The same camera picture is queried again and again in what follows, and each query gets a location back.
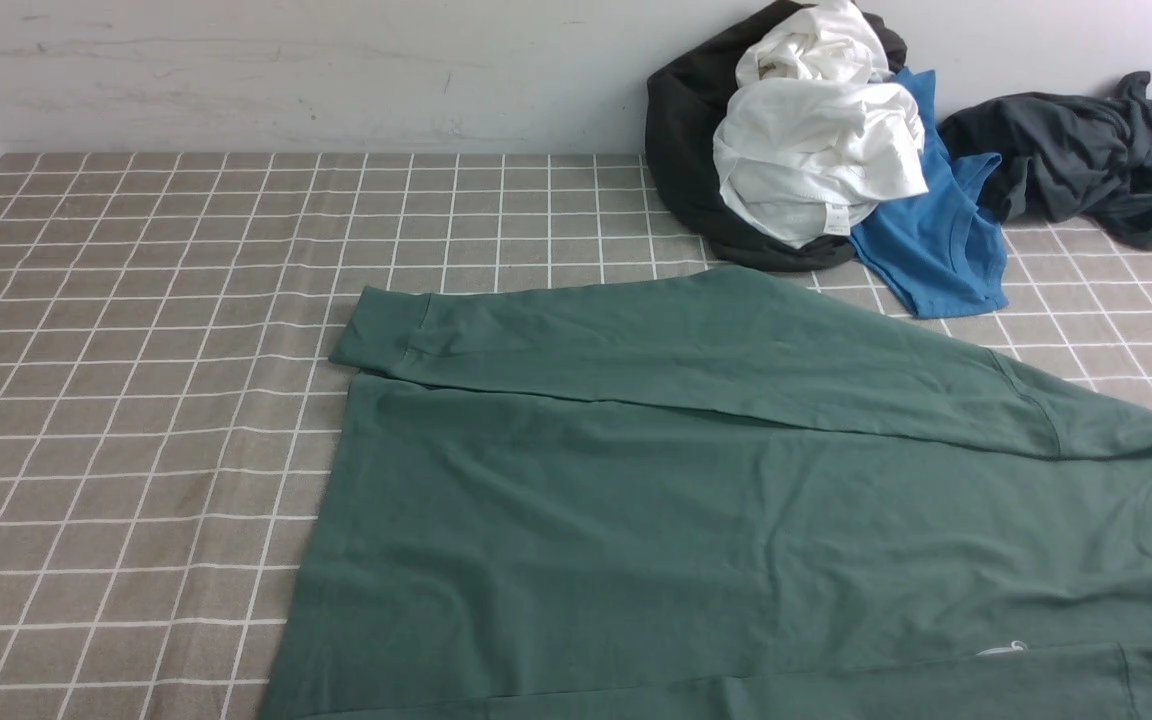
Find green long-sleeved shirt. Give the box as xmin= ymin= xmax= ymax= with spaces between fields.
xmin=259 ymin=266 xmax=1152 ymax=719

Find white crumpled shirt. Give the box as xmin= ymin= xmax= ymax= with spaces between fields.
xmin=713 ymin=1 xmax=929 ymax=249

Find blue t-shirt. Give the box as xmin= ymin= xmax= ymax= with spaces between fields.
xmin=850 ymin=69 xmax=1009 ymax=319

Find black garment in pile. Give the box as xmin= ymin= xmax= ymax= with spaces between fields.
xmin=644 ymin=1 xmax=908 ymax=273

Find grey checkered tablecloth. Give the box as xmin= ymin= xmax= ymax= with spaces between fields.
xmin=0 ymin=152 xmax=1152 ymax=719

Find dark grey crumpled garment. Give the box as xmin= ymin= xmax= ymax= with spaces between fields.
xmin=938 ymin=70 xmax=1152 ymax=251

